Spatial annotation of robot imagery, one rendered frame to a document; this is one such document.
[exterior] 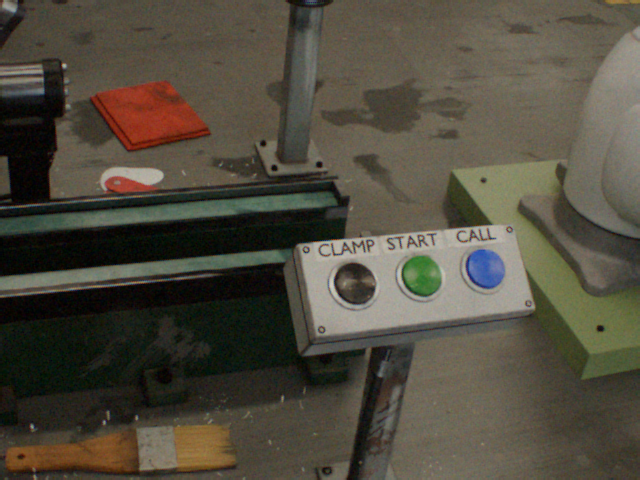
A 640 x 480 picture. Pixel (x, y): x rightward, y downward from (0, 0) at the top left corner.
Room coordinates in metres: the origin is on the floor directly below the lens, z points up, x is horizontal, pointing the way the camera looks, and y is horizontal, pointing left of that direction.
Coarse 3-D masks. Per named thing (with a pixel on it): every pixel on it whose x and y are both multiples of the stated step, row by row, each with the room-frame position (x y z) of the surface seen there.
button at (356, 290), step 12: (348, 264) 0.55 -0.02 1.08; (360, 264) 0.55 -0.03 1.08; (336, 276) 0.54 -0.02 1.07; (348, 276) 0.54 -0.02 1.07; (360, 276) 0.54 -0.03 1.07; (372, 276) 0.54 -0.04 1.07; (336, 288) 0.53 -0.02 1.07; (348, 288) 0.53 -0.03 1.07; (360, 288) 0.53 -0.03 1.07; (372, 288) 0.53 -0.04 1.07; (348, 300) 0.52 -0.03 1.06; (360, 300) 0.53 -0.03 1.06
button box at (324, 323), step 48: (336, 240) 0.57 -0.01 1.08; (384, 240) 0.57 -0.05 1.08; (432, 240) 0.58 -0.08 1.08; (480, 240) 0.59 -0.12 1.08; (288, 288) 0.56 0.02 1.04; (384, 288) 0.54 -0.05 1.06; (480, 288) 0.56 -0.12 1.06; (528, 288) 0.57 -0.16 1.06; (336, 336) 0.51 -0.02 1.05; (384, 336) 0.53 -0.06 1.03; (432, 336) 0.55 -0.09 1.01
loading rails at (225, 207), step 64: (128, 192) 0.81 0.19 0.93; (192, 192) 0.82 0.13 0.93; (256, 192) 0.85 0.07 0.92; (320, 192) 0.87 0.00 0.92; (0, 256) 0.73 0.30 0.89; (64, 256) 0.75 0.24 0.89; (128, 256) 0.77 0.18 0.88; (192, 256) 0.79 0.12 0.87; (256, 256) 0.75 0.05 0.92; (0, 320) 0.63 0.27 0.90; (64, 320) 0.65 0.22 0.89; (128, 320) 0.67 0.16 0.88; (192, 320) 0.69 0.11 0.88; (256, 320) 0.71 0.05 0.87; (0, 384) 0.63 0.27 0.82; (64, 384) 0.65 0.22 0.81; (128, 384) 0.67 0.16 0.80; (320, 384) 0.70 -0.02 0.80
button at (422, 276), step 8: (416, 256) 0.56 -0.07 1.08; (424, 256) 0.57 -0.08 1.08; (408, 264) 0.56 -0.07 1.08; (416, 264) 0.56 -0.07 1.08; (424, 264) 0.56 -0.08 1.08; (432, 264) 0.56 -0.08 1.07; (408, 272) 0.55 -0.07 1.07; (416, 272) 0.55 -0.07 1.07; (424, 272) 0.55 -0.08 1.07; (432, 272) 0.56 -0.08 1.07; (440, 272) 0.56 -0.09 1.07; (408, 280) 0.55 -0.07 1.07; (416, 280) 0.55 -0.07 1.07; (424, 280) 0.55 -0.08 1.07; (432, 280) 0.55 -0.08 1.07; (440, 280) 0.55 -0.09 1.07; (408, 288) 0.54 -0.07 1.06; (416, 288) 0.54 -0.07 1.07; (424, 288) 0.54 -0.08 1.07; (432, 288) 0.55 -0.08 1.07; (424, 296) 0.54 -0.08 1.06
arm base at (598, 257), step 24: (528, 216) 0.99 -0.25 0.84; (552, 216) 0.97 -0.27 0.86; (576, 216) 0.93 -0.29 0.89; (552, 240) 0.94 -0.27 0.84; (576, 240) 0.92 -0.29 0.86; (600, 240) 0.90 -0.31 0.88; (624, 240) 0.89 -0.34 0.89; (576, 264) 0.89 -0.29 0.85; (600, 264) 0.88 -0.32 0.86; (624, 264) 0.89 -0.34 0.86; (600, 288) 0.85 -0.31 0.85; (624, 288) 0.87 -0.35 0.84
